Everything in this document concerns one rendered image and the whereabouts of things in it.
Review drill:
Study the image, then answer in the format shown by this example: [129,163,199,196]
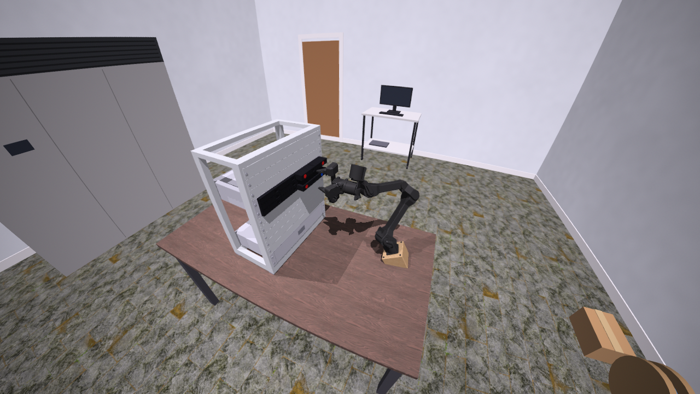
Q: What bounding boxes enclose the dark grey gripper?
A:
[316,162,348,194]

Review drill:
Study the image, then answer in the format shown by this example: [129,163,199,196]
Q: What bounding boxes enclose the white open-frame rack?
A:
[191,119,327,275]

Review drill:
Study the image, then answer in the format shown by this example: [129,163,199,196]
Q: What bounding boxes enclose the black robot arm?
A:
[325,164,419,255]

